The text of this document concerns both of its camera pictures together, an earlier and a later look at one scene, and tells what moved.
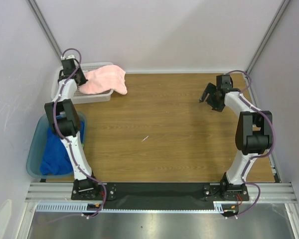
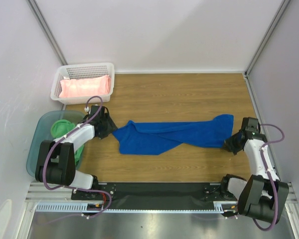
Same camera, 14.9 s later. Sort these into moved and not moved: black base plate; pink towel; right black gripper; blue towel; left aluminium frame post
Moved: blue towel; pink towel; right black gripper
Not moved: black base plate; left aluminium frame post
